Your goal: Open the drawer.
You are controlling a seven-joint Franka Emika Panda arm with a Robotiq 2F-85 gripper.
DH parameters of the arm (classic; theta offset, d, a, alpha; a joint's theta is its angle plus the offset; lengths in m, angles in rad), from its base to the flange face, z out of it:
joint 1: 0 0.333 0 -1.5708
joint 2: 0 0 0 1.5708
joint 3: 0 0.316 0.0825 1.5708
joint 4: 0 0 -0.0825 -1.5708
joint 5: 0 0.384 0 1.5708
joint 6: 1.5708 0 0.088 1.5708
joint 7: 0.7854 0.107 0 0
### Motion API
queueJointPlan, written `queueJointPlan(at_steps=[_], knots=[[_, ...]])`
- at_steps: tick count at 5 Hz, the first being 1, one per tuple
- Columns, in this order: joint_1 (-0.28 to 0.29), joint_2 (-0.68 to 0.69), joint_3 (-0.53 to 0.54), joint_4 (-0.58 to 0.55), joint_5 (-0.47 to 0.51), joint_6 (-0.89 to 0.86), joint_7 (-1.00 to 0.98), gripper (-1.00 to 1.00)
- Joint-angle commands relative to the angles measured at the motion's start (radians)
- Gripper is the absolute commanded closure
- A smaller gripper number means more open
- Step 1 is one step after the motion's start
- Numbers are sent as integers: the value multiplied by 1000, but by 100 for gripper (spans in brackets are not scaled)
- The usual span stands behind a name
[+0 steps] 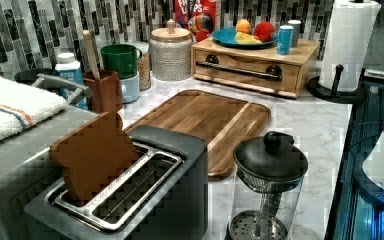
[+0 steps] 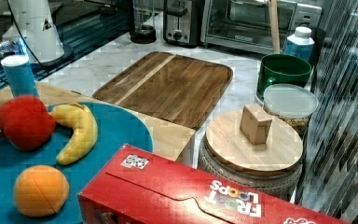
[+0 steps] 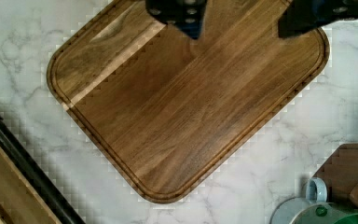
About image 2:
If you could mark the wooden drawer cabinet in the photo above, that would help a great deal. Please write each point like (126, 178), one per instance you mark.
(170, 141)

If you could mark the wooden cutting board tray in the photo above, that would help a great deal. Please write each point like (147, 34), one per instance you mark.
(176, 88)

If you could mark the ceramic jar with wooden lid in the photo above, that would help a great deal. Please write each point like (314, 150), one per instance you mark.
(273, 167)

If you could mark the red Froot Loops box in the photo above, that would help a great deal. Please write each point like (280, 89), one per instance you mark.
(138, 187)

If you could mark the glass french press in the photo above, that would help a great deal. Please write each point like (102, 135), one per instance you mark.
(143, 29)

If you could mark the black silver toaster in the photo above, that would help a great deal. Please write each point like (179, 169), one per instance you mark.
(182, 22)

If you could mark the yellow plush banana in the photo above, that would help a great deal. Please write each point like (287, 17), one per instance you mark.
(85, 131)

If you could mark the green mug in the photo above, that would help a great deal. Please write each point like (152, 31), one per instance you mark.
(281, 68)

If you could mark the silver toaster oven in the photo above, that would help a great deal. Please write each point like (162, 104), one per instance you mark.
(245, 24)

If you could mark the clear plastic nut container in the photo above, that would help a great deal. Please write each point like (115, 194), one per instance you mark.
(292, 104)

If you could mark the white blue bottle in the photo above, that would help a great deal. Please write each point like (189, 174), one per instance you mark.
(299, 44)

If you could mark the red plush apple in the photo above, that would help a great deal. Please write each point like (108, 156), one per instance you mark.
(26, 123)

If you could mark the orange plush fruit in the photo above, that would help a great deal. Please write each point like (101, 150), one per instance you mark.
(40, 191)

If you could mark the blue cylindrical can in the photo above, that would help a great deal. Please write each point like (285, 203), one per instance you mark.
(19, 75)

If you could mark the blue round plate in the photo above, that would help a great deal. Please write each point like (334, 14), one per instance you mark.
(116, 127)

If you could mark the wooden spoon handle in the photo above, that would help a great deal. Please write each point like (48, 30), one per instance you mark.
(274, 25)

